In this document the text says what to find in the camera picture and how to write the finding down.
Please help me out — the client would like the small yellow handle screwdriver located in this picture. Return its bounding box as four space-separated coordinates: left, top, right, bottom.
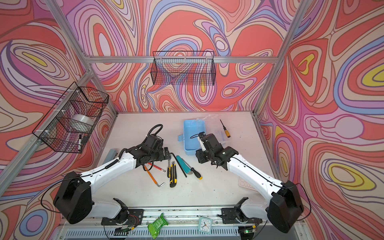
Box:
220 120 231 138

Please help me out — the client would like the light blue plastic tool box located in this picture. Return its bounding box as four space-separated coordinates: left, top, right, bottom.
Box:
177 115 226 156

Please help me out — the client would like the screwdriver black orange handle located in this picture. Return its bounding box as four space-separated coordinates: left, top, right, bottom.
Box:
183 159 203 180

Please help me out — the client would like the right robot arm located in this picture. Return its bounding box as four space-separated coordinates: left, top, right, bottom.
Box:
192 132 304 233

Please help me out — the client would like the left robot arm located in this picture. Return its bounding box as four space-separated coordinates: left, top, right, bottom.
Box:
54 134 171 225

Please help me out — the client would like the red hex key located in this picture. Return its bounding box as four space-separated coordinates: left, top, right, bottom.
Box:
149 163 166 173

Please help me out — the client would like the black hex key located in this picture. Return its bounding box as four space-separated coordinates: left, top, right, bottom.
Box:
170 152 187 178

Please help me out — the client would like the teal utility knife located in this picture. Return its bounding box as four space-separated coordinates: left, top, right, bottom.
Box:
176 155 192 175

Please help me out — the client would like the orange hex key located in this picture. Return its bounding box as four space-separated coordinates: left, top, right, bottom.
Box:
144 166 165 188

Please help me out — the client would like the large yellow black utility knife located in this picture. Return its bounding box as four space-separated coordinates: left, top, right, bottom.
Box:
170 161 177 188

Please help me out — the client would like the grey blue stapler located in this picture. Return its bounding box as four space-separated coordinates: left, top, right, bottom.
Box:
103 149 118 164

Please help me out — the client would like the pink calculator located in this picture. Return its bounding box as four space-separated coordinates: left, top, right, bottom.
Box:
238 178 256 191

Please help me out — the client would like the black marker in basket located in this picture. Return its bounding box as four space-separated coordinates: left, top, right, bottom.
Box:
78 134 82 153

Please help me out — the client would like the small teal alarm clock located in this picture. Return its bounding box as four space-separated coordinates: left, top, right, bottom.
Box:
198 217 213 234

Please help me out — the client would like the grey tape roll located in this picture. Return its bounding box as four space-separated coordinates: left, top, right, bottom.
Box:
72 114 94 126

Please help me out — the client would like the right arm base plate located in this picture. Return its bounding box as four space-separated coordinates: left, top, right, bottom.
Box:
218 207 263 226

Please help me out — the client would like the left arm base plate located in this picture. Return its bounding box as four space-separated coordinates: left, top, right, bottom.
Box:
101 209 144 227

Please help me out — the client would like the black wire basket back wall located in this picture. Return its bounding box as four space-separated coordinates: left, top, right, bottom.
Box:
151 50 216 86

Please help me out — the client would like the black wire basket wall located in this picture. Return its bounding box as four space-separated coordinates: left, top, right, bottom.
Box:
151 50 216 86
32 82 109 154

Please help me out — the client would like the black wire basket left wall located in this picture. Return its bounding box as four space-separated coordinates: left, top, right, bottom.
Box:
32 82 109 154

